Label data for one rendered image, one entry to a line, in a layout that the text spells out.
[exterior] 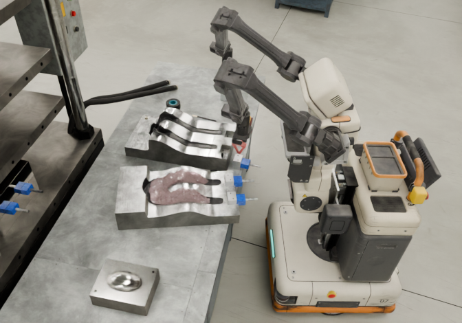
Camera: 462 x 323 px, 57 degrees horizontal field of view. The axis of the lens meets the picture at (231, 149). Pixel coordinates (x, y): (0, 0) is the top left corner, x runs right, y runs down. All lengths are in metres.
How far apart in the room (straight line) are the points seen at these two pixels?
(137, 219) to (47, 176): 0.56
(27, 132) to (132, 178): 0.49
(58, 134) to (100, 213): 0.62
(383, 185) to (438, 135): 1.98
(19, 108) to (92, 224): 0.64
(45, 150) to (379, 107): 2.86
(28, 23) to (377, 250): 1.90
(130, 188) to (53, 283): 0.45
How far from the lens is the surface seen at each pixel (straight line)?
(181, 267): 1.70
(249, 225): 2.83
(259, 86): 1.40
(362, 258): 2.18
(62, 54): 2.03
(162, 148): 2.01
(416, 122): 4.03
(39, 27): 2.16
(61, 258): 1.81
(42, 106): 2.13
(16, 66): 1.96
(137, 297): 1.57
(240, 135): 1.88
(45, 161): 2.22
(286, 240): 2.44
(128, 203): 1.77
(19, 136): 1.99
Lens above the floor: 2.24
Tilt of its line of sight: 42 degrees down
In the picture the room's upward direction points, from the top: 3 degrees clockwise
